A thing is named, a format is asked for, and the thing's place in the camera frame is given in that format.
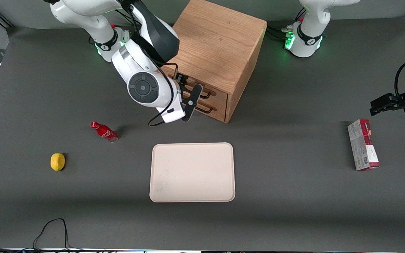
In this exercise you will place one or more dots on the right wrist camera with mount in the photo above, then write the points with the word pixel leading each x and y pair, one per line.
pixel 194 96

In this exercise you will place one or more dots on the beige plastic tray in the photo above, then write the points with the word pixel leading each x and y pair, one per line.
pixel 192 172

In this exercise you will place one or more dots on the red soda bottle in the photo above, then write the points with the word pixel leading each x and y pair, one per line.
pixel 105 133

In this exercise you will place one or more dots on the yellow lemon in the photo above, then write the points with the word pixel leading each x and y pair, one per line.
pixel 57 162

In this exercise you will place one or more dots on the red and grey carton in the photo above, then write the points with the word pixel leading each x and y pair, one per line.
pixel 362 147

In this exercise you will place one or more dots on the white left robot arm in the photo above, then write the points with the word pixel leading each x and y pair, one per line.
pixel 308 38

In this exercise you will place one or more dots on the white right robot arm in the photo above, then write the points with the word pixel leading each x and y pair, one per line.
pixel 135 70

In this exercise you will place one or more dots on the plain wooden drawer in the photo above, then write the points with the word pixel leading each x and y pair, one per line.
pixel 220 113

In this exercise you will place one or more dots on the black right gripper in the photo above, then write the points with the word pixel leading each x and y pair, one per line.
pixel 180 78

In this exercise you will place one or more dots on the wooden drawer cabinet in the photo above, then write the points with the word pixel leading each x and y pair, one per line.
pixel 209 35

